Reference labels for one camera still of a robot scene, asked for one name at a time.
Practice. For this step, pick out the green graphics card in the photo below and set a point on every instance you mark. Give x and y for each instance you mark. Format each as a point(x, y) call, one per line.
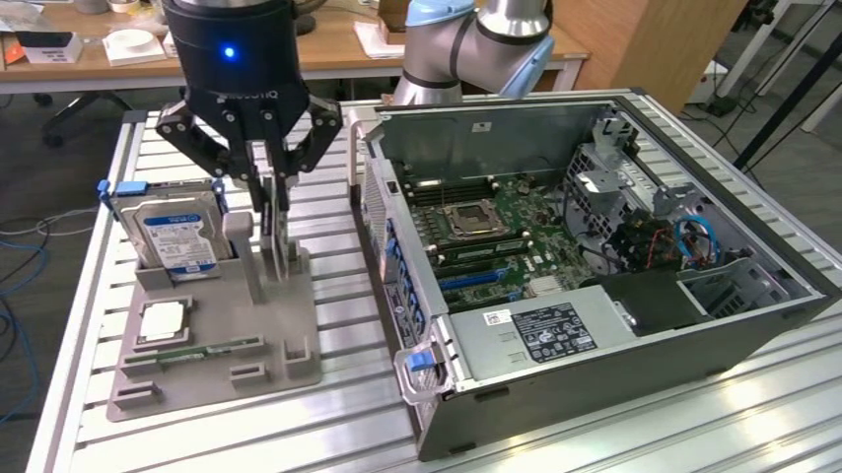
point(272, 246)

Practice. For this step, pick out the grey parts rack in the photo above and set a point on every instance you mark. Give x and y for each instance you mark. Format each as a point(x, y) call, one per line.
point(216, 320)

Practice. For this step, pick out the white table frame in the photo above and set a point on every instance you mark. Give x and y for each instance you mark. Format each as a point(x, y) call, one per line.
point(744, 56)

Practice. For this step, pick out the blue slot retainer clip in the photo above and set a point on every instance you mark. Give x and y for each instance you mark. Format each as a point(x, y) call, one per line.
point(393, 249)
point(399, 266)
point(403, 283)
point(413, 317)
point(408, 300)

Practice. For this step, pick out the silver CPU chip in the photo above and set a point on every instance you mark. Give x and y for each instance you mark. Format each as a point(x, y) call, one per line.
point(163, 321)

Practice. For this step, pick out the hard disk with blue bracket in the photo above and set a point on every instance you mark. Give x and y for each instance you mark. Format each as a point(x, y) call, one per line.
point(173, 236)

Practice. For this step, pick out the silver chipset heatsink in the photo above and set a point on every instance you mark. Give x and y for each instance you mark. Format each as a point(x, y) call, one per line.
point(544, 287)

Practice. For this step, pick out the black plastic shroud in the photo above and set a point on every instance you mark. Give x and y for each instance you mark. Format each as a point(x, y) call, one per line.
point(651, 300)

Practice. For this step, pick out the blue case latch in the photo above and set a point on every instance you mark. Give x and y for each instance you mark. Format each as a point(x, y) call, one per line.
point(420, 362)

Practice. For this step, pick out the white square stand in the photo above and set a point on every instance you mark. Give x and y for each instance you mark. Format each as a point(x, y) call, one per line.
point(135, 47)

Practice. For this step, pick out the grey power supply unit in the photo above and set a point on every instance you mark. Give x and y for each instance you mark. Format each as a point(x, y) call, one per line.
point(499, 345)

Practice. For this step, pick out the black expansion slot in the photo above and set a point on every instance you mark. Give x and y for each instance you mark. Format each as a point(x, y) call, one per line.
point(469, 269)

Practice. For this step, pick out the wooden cabinet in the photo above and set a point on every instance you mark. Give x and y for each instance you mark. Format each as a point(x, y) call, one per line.
point(658, 59)

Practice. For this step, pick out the black floor power box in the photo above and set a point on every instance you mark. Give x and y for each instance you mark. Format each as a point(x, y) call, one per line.
point(723, 106)

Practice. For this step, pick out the black stand pole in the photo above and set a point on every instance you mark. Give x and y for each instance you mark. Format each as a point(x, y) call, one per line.
point(790, 108)

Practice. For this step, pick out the metal disk bay cage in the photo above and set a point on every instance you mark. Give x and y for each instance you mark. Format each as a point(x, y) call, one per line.
point(602, 187)

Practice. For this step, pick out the blue expansion slot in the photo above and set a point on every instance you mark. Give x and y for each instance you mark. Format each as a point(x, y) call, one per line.
point(473, 280)

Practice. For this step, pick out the wooden desk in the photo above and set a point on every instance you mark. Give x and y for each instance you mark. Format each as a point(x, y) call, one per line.
point(92, 71)

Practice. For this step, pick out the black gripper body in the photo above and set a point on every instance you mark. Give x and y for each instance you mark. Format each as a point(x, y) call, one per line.
point(229, 74)

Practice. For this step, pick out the small white box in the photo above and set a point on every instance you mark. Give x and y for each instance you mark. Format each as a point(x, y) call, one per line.
point(167, 47)

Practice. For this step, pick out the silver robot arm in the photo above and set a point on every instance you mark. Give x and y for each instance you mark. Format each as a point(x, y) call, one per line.
point(447, 54)

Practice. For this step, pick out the white paper stack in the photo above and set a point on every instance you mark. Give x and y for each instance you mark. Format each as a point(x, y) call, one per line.
point(375, 44)

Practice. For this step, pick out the silver CPU socket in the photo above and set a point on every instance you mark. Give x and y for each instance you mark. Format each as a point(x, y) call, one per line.
point(469, 219)

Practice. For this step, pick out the black lamp base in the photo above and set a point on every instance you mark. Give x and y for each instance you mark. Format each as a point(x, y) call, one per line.
point(307, 25)

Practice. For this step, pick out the black office chair base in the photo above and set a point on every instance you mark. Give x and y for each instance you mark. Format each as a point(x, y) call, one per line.
point(54, 138)

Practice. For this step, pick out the green RAM stick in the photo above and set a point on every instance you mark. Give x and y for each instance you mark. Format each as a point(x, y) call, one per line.
point(197, 352)

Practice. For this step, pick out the green motherboard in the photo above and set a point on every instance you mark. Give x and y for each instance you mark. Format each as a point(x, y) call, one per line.
point(545, 246)

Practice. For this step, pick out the black open PC case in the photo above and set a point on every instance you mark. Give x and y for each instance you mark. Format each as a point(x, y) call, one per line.
point(591, 394)

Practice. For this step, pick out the grey cup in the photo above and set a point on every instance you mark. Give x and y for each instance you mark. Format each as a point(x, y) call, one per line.
point(90, 6)

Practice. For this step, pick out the brown cardboard box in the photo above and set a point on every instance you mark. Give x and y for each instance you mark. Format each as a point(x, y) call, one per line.
point(392, 12)

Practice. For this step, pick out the white box black top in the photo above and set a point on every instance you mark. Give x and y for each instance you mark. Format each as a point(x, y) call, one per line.
point(52, 54)

